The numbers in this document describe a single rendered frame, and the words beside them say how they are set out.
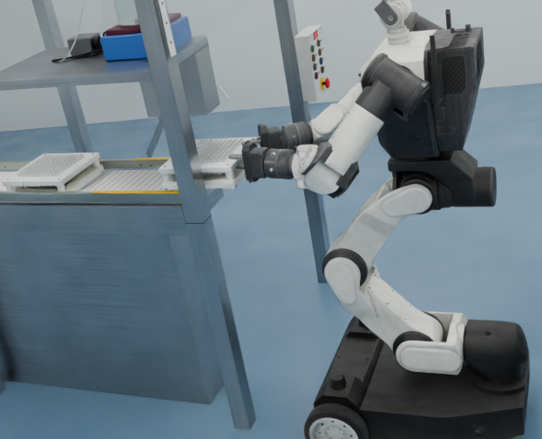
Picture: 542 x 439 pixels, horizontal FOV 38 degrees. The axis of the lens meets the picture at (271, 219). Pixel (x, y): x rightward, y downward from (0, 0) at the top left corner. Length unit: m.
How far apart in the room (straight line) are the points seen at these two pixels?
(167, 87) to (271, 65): 3.74
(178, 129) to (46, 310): 1.08
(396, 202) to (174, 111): 0.68
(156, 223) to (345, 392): 0.80
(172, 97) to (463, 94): 0.79
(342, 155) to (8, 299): 1.64
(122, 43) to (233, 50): 3.59
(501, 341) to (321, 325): 0.97
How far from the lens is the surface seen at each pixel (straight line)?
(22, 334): 3.23
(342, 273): 2.40
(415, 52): 2.07
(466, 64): 2.07
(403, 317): 2.51
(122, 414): 3.03
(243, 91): 6.05
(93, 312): 2.94
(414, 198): 2.24
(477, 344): 2.49
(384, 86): 1.94
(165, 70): 2.22
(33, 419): 3.17
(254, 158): 2.32
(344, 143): 1.94
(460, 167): 2.21
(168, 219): 2.49
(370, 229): 2.36
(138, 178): 2.73
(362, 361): 2.68
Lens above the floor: 1.78
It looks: 25 degrees down
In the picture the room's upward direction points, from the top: 10 degrees counter-clockwise
